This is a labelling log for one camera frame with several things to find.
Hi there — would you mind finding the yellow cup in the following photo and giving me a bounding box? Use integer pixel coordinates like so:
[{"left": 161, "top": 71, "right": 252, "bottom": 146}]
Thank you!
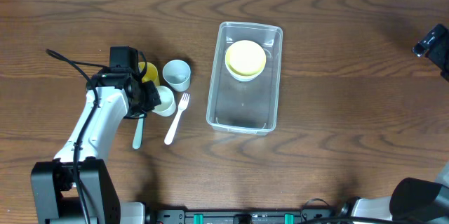
[{"left": 138, "top": 62, "right": 160, "bottom": 86}]

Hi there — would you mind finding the white cup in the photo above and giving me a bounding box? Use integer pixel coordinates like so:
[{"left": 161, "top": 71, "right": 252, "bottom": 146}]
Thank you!
[{"left": 152, "top": 86, "right": 176, "bottom": 117}]

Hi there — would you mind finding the mint green spoon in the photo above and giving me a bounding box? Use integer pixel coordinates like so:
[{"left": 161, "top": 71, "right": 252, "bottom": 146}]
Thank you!
[{"left": 132, "top": 117, "right": 145, "bottom": 150}]

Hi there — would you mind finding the grey cup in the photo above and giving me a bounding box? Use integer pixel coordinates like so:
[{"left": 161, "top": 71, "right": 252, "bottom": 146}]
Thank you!
[{"left": 162, "top": 60, "right": 191, "bottom": 92}]

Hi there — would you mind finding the white bowl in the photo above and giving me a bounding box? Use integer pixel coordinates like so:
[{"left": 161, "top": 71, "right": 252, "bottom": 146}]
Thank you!
[{"left": 225, "top": 62, "right": 266, "bottom": 82}]

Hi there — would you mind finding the yellow bowl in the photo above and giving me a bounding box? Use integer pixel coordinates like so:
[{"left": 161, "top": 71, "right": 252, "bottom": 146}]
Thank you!
[{"left": 225, "top": 40, "right": 267, "bottom": 75}]

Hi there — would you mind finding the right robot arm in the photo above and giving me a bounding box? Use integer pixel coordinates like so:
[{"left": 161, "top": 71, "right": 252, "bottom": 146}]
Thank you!
[{"left": 339, "top": 24, "right": 448, "bottom": 223}]

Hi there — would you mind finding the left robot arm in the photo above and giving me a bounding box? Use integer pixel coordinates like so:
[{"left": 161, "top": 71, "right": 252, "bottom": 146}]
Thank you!
[{"left": 31, "top": 73, "right": 161, "bottom": 223}]

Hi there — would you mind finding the clear plastic container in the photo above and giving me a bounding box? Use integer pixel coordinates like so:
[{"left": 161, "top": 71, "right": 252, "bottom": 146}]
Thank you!
[{"left": 206, "top": 22, "right": 283, "bottom": 136}]

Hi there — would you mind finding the white plastic fork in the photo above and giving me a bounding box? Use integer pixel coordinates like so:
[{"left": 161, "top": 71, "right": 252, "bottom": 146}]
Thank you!
[{"left": 164, "top": 93, "right": 190, "bottom": 145}]

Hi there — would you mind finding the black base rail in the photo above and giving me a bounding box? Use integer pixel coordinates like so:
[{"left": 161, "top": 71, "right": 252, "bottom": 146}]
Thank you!
[{"left": 145, "top": 201, "right": 337, "bottom": 224}]

